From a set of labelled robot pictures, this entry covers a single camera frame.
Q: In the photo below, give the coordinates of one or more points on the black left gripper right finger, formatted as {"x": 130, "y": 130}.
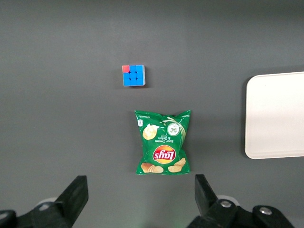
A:
{"x": 209, "y": 209}

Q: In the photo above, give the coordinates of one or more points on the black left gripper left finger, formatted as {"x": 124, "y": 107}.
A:
{"x": 71, "y": 202}

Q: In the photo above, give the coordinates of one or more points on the cream plastic tray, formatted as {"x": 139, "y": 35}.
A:
{"x": 275, "y": 116}

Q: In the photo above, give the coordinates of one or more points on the green Lays chips bag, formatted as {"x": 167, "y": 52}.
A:
{"x": 164, "y": 142}

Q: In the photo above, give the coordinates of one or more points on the dark grey table mat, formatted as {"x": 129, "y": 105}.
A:
{"x": 59, "y": 95}

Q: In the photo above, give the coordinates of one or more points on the blue and red puzzle cube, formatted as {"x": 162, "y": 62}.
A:
{"x": 133, "y": 75}

